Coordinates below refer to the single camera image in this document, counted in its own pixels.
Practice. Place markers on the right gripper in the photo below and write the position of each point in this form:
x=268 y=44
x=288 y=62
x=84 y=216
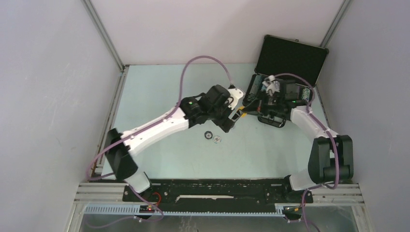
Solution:
x=263 y=111

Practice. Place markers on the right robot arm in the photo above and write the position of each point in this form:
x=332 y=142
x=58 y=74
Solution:
x=331 y=156

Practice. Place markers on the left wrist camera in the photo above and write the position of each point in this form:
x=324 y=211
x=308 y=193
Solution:
x=235 y=97

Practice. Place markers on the black poker set case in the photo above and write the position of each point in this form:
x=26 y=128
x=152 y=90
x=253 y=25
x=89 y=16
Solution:
x=286 y=60

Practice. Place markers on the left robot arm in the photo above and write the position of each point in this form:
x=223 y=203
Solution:
x=122 y=147

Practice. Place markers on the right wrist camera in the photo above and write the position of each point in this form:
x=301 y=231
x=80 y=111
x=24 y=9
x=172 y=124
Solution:
x=271 y=85

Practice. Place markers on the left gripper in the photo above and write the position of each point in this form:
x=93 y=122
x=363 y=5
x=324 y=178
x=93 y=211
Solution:
x=225 y=123

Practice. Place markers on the dark blue fifty chip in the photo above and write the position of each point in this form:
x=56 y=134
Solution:
x=208 y=135

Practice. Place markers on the green chip stack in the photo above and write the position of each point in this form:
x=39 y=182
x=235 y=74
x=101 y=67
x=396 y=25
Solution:
x=306 y=94

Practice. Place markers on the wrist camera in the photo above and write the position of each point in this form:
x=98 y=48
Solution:
x=271 y=85
x=235 y=97

